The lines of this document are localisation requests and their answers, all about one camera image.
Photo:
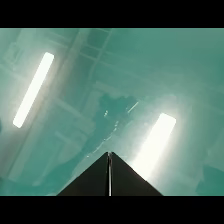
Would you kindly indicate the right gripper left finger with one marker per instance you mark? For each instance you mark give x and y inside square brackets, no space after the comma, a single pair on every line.
[91,181]

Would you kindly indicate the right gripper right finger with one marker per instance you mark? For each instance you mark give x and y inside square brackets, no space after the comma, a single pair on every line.
[128,181]

